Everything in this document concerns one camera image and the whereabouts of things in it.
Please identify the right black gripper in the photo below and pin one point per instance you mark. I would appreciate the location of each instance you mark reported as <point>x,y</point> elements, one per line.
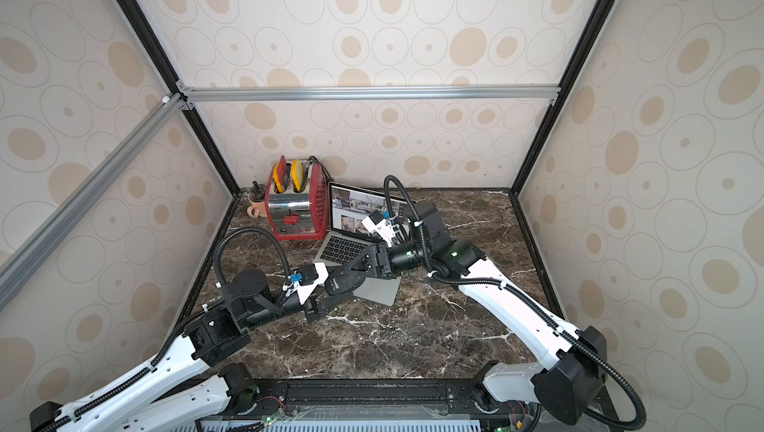
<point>381,259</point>

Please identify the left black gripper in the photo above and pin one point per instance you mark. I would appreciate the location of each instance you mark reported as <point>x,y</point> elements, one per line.
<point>322,307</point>

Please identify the black wireless mouse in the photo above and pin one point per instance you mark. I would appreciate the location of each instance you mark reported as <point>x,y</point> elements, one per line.
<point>343,280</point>

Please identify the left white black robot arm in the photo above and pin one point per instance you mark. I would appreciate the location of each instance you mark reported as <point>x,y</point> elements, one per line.
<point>145,398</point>

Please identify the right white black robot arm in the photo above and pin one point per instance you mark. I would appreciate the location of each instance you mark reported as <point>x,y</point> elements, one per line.
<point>571,364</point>

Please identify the silver open laptop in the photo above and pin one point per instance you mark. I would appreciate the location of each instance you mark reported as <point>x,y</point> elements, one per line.
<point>347,237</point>

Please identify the red chrome toaster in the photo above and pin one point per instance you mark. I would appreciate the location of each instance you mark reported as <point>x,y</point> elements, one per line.
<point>300,216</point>

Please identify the yellow toy toast slice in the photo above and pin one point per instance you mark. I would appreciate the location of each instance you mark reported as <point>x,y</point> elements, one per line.
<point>298,175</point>

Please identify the red toy toast slice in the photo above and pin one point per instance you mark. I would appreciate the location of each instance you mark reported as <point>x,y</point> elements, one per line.
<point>280,175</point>

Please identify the horizontal silver aluminium bar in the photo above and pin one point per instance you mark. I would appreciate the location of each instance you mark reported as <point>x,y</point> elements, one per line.
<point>357,94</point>

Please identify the diagonal silver aluminium bar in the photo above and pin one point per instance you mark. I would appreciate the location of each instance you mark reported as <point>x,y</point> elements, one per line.
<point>25,262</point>

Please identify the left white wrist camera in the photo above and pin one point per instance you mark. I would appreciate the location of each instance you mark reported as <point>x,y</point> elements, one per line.
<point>304,280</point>

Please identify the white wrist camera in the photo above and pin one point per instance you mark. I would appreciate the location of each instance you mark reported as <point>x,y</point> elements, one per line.
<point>304,280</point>
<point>381,225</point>

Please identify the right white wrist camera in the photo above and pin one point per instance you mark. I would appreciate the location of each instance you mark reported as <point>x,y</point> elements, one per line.
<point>381,225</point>

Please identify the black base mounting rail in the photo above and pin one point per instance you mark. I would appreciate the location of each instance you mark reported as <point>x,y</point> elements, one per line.
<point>380,405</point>

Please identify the right black frame post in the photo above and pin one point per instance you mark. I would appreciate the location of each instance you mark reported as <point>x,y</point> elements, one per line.
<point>584,47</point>

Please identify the black frame post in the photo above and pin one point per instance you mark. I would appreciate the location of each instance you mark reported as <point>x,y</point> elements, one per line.
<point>584,47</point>
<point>159,60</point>

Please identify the left black frame post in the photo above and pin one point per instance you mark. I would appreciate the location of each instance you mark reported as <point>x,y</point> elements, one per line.
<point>159,60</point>

